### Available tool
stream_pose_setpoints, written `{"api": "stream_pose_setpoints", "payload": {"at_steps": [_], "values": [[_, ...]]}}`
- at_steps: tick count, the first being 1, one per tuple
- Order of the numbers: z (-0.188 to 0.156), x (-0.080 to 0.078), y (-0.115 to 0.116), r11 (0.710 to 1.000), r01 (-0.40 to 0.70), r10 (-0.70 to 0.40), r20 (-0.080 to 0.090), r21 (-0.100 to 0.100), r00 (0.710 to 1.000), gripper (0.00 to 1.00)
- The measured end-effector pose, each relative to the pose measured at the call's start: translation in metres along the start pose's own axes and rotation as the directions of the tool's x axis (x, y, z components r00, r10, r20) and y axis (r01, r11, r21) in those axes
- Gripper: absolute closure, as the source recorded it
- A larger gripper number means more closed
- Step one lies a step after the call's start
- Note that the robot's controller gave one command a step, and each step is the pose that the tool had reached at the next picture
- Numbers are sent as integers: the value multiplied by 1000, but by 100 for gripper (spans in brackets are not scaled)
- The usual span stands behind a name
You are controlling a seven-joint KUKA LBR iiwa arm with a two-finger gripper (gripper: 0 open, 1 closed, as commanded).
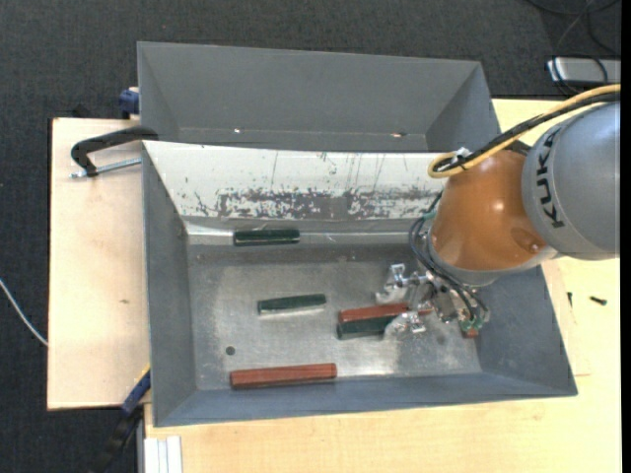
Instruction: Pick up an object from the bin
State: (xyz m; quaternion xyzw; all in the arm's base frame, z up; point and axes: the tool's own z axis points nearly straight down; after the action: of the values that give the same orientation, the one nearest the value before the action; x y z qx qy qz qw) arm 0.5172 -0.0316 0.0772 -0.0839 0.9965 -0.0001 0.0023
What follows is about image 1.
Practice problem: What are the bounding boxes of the dark green flat block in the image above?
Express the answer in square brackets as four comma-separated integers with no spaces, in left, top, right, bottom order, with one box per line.
[335,314,396,341]
[255,293,328,316]
[232,228,302,247]

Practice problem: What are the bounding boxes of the pale wood flat board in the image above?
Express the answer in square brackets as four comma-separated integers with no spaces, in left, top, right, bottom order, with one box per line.
[46,117,152,411]

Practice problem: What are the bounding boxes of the red-brown flat block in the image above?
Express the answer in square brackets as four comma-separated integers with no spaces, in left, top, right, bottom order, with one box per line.
[229,362,339,390]
[337,302,411,325]

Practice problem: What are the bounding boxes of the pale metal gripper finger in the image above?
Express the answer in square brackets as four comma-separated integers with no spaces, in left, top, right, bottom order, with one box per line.
[375,262,411,305]
[386,311,428,335]

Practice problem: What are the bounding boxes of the grey metal bin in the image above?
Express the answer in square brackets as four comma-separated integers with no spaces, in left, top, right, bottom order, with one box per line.
[136,40,579,428]

